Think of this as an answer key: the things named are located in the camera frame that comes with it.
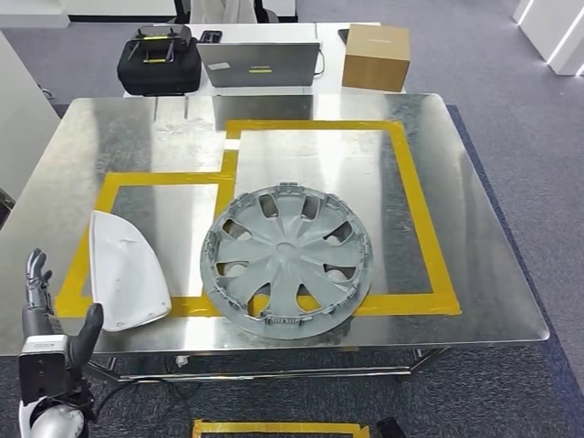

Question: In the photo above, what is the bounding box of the white cabinet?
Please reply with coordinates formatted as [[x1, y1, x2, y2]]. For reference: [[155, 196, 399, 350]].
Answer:
[[0, 30, 61, 204]]

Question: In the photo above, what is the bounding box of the grey wheel hubcap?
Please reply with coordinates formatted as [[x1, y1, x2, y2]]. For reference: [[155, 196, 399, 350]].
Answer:
[[200, 181, 375, 341]]

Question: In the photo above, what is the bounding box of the black carry case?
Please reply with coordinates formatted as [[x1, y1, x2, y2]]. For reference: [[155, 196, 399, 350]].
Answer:
[[115, 36, 203, 99]]

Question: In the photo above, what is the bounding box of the white car mirror cover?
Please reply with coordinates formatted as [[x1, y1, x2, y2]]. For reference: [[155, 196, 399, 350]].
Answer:
[[88, 209, 174, 334]]

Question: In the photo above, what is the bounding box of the black office chair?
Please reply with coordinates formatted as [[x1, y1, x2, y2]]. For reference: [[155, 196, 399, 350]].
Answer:
[[174, 0, 298, 26]]

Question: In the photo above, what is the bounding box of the black floor cable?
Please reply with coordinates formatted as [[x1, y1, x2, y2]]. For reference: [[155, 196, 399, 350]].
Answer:
[[91, 362, 198, 438]]

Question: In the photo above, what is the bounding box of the silver laptop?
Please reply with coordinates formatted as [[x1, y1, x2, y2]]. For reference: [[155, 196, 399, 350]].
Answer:
[[195, 40, 327, 89]]

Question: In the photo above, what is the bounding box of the large yellow bench tape outline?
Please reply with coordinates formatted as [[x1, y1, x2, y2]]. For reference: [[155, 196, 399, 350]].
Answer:
[[223, 119, 462, 318]]

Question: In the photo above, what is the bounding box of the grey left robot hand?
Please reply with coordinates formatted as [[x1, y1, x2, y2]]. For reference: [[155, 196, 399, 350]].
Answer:
[[21, 246, 106, 371]]

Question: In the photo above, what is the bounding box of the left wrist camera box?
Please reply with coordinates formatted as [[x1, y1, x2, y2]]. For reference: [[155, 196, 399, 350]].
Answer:
[[17, 334, 71, 407]]

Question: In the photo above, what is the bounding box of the stainless steel workbench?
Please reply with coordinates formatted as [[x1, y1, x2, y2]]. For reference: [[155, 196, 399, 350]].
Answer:
[[0, 93, 551, 386]]

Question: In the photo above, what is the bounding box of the yellow floor tape square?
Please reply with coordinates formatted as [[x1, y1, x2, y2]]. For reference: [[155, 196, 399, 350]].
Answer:
[[191, 418, 371, 438]]

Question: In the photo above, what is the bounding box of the brown cardboard box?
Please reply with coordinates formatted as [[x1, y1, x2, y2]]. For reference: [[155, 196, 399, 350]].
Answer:
[[342, 23, 412, 94]]

